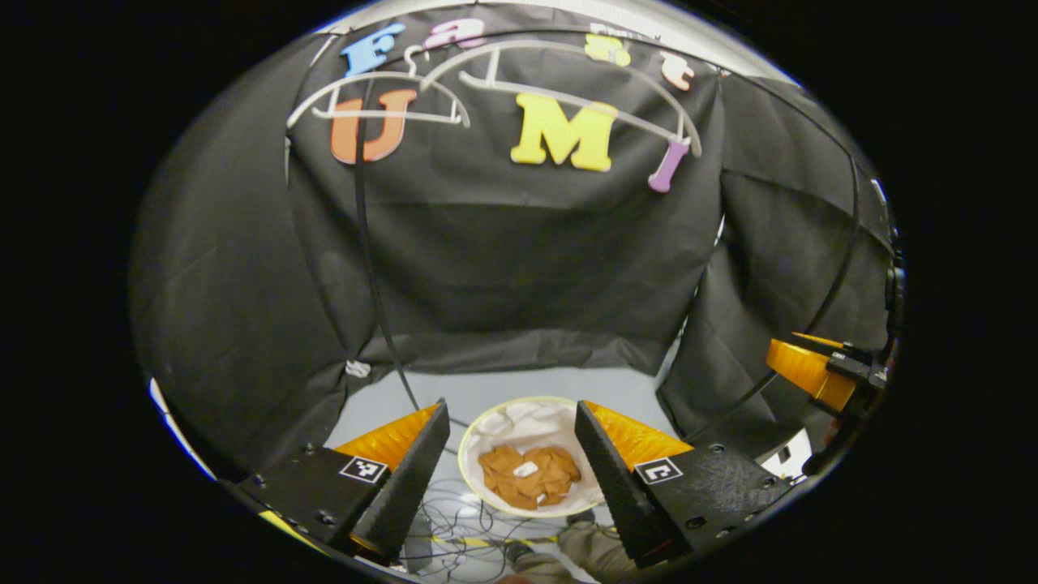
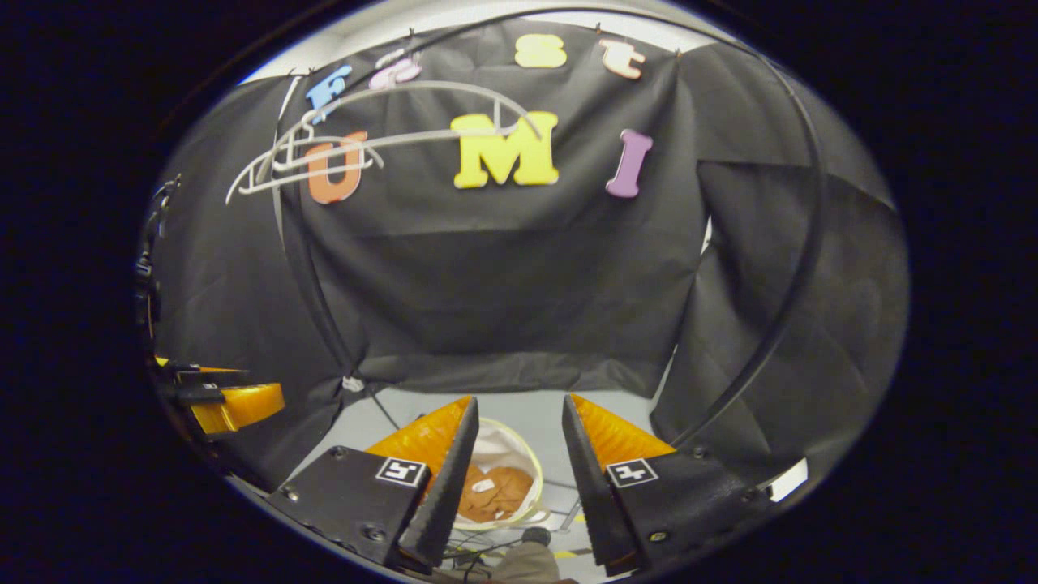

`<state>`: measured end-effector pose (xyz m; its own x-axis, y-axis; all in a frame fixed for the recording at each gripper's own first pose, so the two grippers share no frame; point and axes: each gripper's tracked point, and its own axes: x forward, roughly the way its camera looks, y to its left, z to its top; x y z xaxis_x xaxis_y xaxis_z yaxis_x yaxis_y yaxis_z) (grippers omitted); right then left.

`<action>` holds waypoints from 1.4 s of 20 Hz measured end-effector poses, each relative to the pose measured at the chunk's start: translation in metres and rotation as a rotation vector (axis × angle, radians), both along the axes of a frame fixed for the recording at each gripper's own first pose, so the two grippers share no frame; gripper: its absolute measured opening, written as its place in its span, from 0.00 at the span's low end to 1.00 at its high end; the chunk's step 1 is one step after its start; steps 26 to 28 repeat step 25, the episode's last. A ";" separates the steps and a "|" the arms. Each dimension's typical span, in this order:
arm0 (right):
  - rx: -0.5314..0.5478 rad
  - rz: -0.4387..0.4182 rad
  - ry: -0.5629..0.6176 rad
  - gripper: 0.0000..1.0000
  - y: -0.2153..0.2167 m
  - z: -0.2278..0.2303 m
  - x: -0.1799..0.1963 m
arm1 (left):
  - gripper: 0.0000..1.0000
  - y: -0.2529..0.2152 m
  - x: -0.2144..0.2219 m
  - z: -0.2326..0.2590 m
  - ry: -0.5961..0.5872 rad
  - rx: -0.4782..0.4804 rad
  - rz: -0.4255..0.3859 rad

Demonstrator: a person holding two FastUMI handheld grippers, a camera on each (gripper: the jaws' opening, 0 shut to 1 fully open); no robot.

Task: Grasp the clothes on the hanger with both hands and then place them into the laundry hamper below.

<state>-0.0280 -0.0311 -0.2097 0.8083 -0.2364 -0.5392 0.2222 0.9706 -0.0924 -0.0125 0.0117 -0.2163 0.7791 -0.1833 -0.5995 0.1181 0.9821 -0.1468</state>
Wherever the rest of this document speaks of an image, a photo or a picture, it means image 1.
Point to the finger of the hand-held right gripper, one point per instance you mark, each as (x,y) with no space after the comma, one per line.
(851,355)
(811,373)

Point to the white laundry hamper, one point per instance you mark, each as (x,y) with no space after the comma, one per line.
(519,426)

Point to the black backdrop cloth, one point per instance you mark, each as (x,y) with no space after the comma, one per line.
(527,259)

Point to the white fabric tie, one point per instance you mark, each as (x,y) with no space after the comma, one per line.
(357,369)

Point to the person's leg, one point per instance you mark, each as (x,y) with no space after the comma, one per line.
(600,551)

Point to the brown shirt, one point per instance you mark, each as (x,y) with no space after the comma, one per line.
(503,480)

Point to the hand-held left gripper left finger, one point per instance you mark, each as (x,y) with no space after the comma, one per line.
(405,487)

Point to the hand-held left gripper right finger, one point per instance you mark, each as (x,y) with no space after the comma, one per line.
(624,495)

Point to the black metal clothes rack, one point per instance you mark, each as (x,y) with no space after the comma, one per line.
(367,259)

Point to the white clothes hanger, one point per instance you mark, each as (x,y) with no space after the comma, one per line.
(492,65)
(442,118)

